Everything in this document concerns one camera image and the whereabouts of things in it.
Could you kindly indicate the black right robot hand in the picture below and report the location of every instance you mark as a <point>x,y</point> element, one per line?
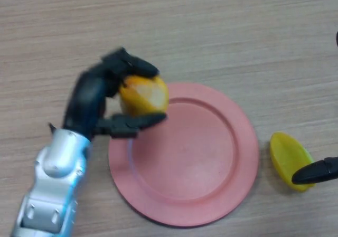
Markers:
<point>317,171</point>

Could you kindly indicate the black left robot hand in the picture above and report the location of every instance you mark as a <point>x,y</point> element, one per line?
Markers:
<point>84,99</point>

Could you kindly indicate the yellow pear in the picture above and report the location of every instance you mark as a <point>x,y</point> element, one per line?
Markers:
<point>148,97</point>

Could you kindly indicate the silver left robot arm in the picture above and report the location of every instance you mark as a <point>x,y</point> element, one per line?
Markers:
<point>60,163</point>

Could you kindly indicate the pink round plate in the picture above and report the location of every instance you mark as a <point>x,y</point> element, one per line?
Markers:
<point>190,163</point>

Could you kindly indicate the yellow starfruit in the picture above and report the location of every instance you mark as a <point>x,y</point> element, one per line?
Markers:
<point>285,152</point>

